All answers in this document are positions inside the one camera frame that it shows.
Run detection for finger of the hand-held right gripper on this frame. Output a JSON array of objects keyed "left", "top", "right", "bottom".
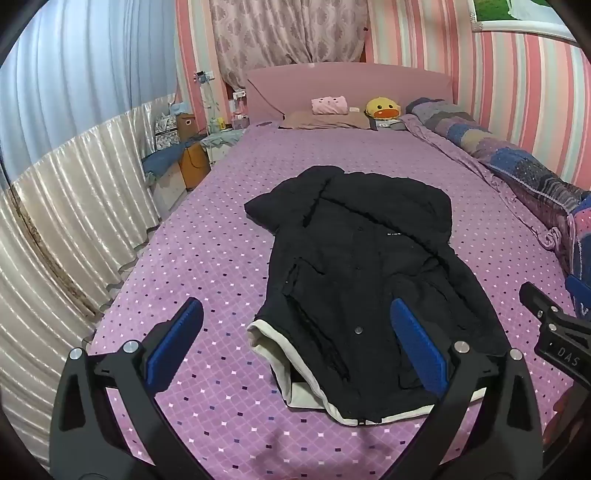
[{"left": 519, "top": 282, "right": 583, "bottom": 326}]

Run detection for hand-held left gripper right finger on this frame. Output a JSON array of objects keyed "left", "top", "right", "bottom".
[{"left": 390, "top": 298, "right": 544, "bottom": 480}]

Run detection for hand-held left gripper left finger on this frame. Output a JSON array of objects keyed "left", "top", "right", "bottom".
[{"left": 50, "top": 297, "right": 209, "bottom": 480}]

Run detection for black jacket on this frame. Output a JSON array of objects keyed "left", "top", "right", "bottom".
[{"left": 244, "top": 165, "right": 511, "bottom": 426}]

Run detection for person's right hand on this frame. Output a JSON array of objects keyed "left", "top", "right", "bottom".
[{"left": 542, "top": 391, "right": 573, "bottom": 449}]

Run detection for bed with purple diamond sheet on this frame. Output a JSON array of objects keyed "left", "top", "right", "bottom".
[{"left": 87, "top": 124, "right": 588, "bottom": 480}]

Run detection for patchwork quilt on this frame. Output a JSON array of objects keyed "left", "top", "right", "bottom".
[{"left": 403, "top": 97, "right": 591, "bottom": 289}]

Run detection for white drawer chest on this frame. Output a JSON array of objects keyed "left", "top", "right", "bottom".
[{"left": 150, "top": 164, "right": 188, "bottom": 219}]

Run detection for orange wooden cabinet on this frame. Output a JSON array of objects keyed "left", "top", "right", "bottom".
[{"left": 179, "top": 142, "right": 211, "bottom": 192}]

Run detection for blue cloth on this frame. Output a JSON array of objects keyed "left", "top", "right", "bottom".
[{"left": 141, "top": 140, "right": 195, "bottom": 179}]

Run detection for cream satin curtain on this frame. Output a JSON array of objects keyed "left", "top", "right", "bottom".
[{"left": 0, "top": 94, "right": 179, "bottom": 464}]

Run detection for nightstand with green cover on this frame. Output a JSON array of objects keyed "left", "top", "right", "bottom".
[{"left": 200, "top": 128, "right": 246, "bottom": 165}]

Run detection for floral patterned box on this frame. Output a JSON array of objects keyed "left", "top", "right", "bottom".
[{"left": 154, "top": 114, "right": 180, "bottom": 151}]

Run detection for brown cardboard box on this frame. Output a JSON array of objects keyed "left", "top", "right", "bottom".
[{"left": 175, "top": 113, "right": 197, "bottom": 142}]

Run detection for yellow duck plush toy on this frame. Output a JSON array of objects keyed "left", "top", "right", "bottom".
[{"left": 365, "top": 96, "right": 407, "bottom": 132}]

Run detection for brown pillow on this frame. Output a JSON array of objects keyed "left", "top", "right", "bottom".
[{"left": 278, "top": 111, "right": 373, "bottom": 131}]

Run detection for pink headboard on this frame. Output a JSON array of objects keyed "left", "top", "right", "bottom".
[{"left": 245, "top": 62, "right": 454, "bottom": 122}]

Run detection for blue sheer curtain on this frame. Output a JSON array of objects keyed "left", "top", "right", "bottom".
[{"left": 0, "top": 0, "right": 182, "bottom": 191}]

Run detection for pink patterned curtain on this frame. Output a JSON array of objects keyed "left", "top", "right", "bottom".
[{"left": 209, "top": 0, "right": 370, "bottom": 91}]

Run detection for framed wall picture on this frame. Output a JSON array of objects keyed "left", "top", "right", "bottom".
[{"left": 466, "top": 0, "right": 579, "bottom": 45}]

